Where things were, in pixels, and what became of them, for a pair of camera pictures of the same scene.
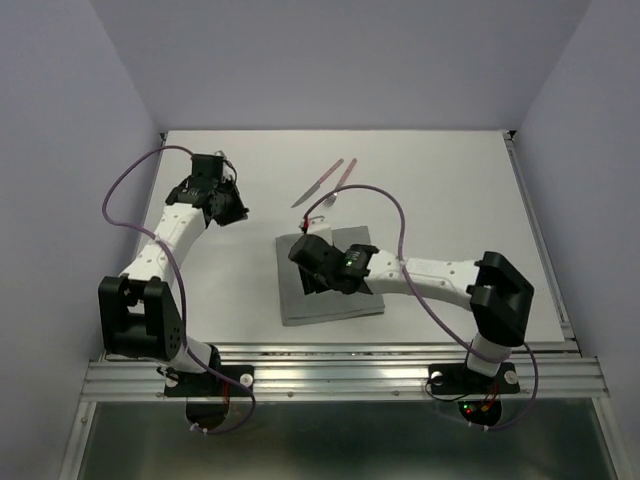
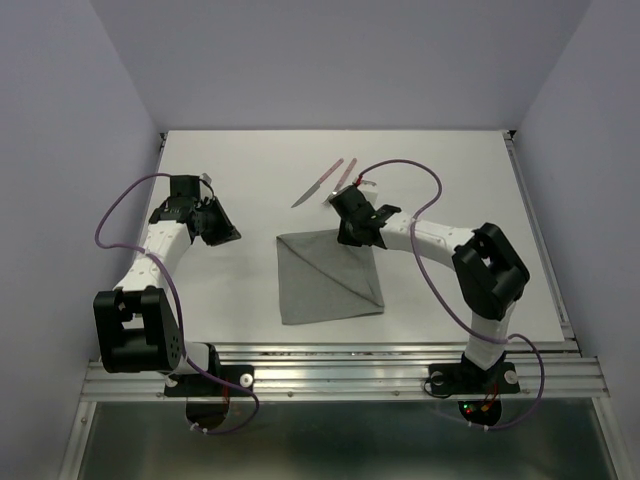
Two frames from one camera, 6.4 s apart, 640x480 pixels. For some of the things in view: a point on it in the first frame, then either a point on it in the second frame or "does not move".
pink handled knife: (316, 185) does not move
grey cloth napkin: (300, 308) does not move
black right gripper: (311, 282) to (346, 238)
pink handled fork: (332, 198) does not move
